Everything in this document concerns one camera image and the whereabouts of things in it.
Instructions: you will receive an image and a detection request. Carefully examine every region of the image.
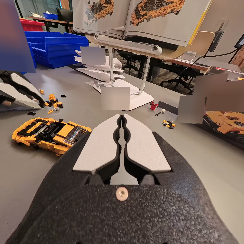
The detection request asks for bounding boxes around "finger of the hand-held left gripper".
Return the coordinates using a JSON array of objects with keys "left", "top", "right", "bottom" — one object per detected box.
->
[
  {"left": 10, "top": 73, "right": 45, "bottom": 108},
  {"left": 0, "top": 82, "right": 42, "bottom": 110}
]

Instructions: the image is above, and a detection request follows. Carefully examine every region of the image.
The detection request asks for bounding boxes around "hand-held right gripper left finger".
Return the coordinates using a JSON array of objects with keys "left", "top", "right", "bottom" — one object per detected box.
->
[{"left": 72, "top": 114, "right": 122, "bottom": 185}]

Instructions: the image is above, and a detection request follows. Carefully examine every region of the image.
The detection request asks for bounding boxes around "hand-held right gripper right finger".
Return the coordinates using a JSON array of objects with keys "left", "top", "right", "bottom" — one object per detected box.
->
[{"left": 122, "top": 113, "right": 172, "bottom": 185}]

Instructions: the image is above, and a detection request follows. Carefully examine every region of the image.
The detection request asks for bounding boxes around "orange lego car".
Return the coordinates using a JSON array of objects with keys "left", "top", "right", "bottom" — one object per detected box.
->
[{"left": 11, "top": 117, "right": 93, "bottom": 157}]

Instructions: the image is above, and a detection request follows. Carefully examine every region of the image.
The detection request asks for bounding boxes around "pile of lego pieces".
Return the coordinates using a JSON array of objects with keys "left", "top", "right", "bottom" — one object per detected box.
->
[{"left": 39, "top": 89, "right": 67, "bottom": 115}]

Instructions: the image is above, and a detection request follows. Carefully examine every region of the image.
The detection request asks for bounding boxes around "small orange black lego assembly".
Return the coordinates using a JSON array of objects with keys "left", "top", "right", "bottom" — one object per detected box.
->
[{"left": 162, "top": 119, "right": 176, "bottom": 130}]

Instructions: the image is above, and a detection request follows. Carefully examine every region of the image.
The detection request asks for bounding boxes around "lego set box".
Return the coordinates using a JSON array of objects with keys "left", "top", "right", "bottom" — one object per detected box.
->
[{"left": 193, "top": 65, "right": 244, "bottom": 150}]

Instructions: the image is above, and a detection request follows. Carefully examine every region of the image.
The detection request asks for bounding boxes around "blue plastic bin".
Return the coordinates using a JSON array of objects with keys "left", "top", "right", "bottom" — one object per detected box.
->
[{"left": 23, "top": 30, "right": 89, "bottom": 69}]

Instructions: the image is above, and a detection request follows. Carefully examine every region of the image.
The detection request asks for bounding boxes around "red plastic bin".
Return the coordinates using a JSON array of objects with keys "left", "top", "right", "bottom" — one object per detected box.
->
[{"left": 20, "top": 18, "right": 45, "bottom": 32}]

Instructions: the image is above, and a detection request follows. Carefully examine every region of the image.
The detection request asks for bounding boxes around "clear bag of grey parts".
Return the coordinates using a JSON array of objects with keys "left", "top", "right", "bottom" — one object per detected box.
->
[{"left": 85, "top": 80, "right": 107, "bottom": 90}]

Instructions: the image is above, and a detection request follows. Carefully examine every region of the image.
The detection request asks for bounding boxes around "wooden-top table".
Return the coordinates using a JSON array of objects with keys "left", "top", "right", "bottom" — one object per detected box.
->
[{"left": 28, "top": 16, "right": 74, "bottom": 34}]

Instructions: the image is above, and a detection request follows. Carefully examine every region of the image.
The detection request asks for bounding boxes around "small blue bin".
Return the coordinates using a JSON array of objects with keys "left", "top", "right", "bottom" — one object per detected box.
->
[{"left": 42, "top": 12, "right": 59, "bottom": 20}]

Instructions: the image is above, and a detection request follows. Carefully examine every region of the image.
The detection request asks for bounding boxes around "black office chair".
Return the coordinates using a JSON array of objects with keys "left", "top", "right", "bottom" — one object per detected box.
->
[
  {"left": 160, "top": 63, "right": 195, "bottom": 95},
  {"left": 122, "top": 50, "right": 143, "bottom": 75}
]

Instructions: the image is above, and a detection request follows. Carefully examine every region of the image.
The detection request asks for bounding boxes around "white paper bag pile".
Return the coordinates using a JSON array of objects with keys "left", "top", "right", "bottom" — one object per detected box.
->
[{"left": 73, "top": 49, "right": 125, "bottom": 81}]

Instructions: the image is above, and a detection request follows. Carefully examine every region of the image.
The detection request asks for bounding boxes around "white book stand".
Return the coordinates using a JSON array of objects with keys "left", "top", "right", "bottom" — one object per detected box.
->
[{"left": 84, "top": 26, "right": 216, "bottom": 96}]

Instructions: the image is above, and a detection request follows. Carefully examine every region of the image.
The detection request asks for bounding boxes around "open instruction booklet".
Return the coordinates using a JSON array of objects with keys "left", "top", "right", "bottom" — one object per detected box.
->
[{"left": 72, "top": 0, "right": 213, "bottom": 47}]

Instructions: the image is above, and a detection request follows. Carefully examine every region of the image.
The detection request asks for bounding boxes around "black monitor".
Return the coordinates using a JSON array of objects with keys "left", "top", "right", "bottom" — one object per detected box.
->
[{"left": 234, "top": 34, "right": 244, "bottom": 49}]

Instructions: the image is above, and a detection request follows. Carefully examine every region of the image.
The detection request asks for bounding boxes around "black cable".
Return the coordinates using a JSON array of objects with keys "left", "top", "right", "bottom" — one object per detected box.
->
[{"left": 176, "top": 47, "right": 242, "bottom": 81}]

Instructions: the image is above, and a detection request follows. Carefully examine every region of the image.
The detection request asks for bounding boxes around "black wall-mounted device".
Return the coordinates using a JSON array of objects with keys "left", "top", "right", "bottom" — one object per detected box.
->
[{"left": 207, "top": 30, "right": 225, "bottom": 53}]

